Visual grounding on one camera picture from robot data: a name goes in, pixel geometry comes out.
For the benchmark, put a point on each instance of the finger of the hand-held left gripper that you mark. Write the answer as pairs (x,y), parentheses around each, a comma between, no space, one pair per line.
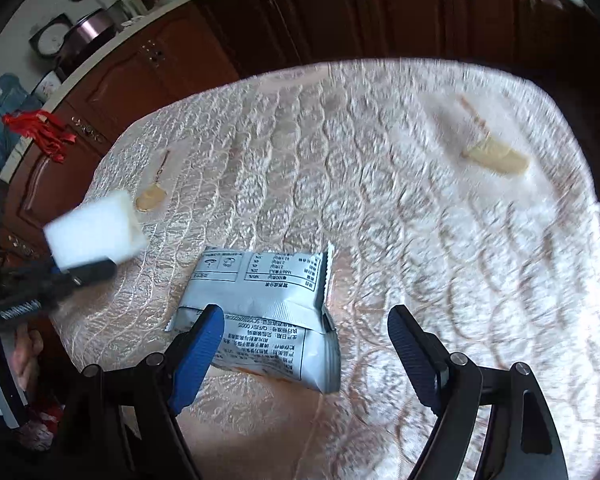
(92,272)

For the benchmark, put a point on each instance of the silver printed snack packet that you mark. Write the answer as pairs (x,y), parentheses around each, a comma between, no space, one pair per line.
(265,305)

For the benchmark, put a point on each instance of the brown wooden kitchen cabinets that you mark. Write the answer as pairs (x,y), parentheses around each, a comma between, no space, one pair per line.
(290,25)

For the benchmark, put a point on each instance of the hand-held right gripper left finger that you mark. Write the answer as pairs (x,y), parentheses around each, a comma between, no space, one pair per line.
(197,360)

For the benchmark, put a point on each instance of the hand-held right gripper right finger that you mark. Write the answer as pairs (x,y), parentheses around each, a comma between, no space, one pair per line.
(415,360)

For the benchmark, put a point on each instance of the small beige scrap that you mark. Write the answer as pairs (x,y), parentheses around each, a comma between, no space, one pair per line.
(150,200)

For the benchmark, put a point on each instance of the pink rice cooker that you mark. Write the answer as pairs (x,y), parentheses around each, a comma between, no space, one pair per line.
(87,32)

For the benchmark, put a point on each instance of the blue water jug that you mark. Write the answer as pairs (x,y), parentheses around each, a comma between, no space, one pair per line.
(2,105)

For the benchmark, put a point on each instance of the person's left hand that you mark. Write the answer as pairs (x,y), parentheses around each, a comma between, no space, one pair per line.
(30,355)

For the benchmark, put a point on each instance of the white foam block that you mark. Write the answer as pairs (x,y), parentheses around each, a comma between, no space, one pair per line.
(92,230)

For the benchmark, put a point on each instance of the beige peel piece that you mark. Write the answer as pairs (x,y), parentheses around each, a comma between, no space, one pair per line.
(497,155)

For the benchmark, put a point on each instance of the red tassel ornament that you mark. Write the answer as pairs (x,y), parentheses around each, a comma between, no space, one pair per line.
(45,130)

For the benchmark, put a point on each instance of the beige embossed tablecloth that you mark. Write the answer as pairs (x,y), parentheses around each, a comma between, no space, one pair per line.
(370,200)

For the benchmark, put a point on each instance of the round dial kitchen scale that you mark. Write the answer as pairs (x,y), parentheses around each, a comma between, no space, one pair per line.
(50,37)

